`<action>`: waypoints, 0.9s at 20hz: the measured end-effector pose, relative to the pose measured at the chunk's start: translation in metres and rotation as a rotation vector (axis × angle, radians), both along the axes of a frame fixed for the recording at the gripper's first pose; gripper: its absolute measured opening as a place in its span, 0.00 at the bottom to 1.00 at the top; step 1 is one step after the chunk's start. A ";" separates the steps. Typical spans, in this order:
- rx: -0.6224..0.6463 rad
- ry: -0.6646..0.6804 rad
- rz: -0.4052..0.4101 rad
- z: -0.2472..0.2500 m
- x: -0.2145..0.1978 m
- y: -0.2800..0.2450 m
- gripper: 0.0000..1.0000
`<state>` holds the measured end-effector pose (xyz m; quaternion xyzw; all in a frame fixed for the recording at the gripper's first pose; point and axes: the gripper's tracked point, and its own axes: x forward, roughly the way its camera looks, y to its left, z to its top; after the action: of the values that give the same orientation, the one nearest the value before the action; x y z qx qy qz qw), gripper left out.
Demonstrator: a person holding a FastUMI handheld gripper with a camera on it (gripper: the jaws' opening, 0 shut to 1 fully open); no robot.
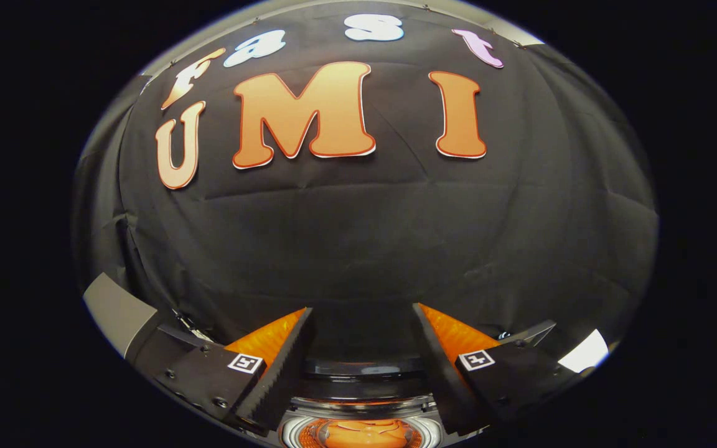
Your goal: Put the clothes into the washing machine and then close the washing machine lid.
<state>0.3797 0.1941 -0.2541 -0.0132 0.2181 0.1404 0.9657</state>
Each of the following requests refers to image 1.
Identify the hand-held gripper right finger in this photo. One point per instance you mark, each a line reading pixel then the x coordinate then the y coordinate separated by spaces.
pixel 442 373

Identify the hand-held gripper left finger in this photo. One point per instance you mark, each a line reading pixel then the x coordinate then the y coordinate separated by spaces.
pixel 281 379

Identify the grey washing machine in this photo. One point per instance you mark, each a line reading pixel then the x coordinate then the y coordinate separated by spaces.
pixel 365 407

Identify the yellow polo shirt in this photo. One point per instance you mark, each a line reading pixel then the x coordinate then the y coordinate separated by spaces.
pixel 365 435

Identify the white table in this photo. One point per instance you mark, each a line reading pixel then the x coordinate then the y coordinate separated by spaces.
pixel 585 351

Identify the black backdrop cloth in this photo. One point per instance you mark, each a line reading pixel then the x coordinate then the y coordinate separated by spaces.
pixel 365 249

